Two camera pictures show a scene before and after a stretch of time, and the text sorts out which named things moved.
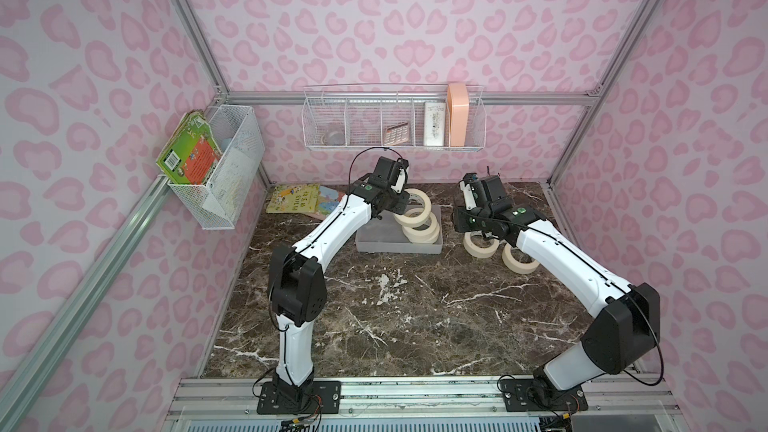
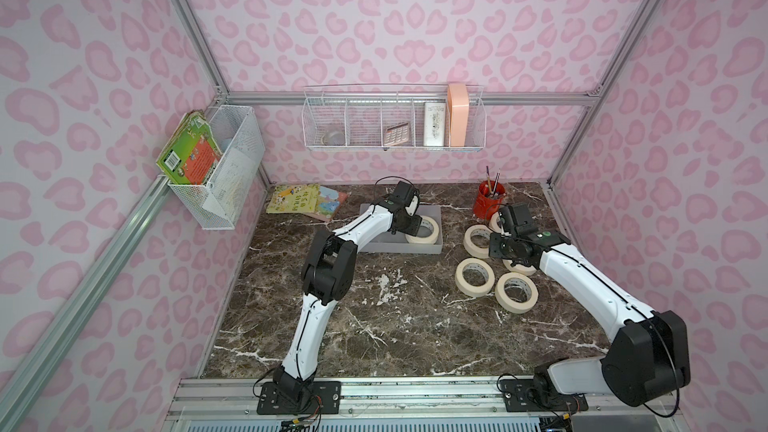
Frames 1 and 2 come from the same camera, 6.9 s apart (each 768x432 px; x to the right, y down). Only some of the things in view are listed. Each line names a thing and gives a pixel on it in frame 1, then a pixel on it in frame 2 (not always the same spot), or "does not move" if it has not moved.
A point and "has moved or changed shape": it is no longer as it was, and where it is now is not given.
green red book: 191,151 does not move
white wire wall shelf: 395,117 does not move
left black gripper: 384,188 → 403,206
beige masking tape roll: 516,266 does not move
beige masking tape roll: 476,251 does not move
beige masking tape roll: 427,236 does not move
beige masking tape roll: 414,222 has moved or changed shape
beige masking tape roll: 412,221 has moved or changed shape
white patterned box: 434,114 does not move
